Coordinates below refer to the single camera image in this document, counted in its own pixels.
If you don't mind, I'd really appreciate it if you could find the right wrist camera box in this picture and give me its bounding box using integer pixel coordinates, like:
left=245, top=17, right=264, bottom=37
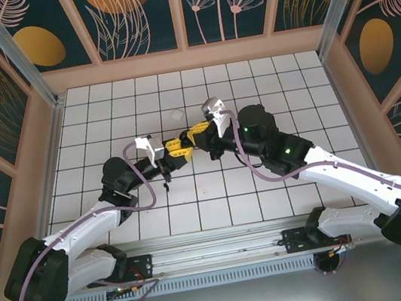
left=198, top=95, right=231, bottom=140

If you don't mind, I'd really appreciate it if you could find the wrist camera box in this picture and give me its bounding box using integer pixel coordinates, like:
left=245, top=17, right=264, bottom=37
left=133, top=132, right=169, bottom=170
left=198, top=95, right=231, bottom=140

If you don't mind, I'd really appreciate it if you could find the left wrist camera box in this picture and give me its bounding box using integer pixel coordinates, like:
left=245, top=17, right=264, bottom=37
left=133, top=132, right=169, bottom=170

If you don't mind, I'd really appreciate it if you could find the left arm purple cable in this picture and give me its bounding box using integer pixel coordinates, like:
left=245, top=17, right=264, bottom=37
left=0, top=139, right=173, bottom=301

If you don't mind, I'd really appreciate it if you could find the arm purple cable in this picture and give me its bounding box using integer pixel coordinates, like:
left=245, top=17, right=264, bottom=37
left=222, top=82, right=401, bottom=254
left=0, top=139, right=173, bottom=301

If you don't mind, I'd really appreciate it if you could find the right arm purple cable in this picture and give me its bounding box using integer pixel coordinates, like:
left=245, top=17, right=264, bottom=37
left=222, top=82, right=401, bottom=254

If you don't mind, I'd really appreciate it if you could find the aluminium side rail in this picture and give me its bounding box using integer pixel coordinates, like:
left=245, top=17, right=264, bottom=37
left=12, top=97, right=89, bottom=267
left=317, top=42, right=399, bottom=215

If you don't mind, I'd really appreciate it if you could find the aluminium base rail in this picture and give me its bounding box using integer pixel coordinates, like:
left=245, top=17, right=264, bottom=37
left=11, top=198, right=401, bottom=301

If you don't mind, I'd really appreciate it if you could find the small controller board with wires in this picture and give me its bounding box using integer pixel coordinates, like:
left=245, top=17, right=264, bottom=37
left=328, top=240, right=357, bottom=257
left=105, top=281, right=142, bottom=301

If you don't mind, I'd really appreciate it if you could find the slotted grey cable tray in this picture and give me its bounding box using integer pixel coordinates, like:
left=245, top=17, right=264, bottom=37
left=61, top=253, right=320, bottom=301

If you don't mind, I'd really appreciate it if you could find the aluminium frame post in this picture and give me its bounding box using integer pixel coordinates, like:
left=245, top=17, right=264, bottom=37
left=308, top=0, right=390, bottom=62
left=0, top=0, right=64, bottom=116

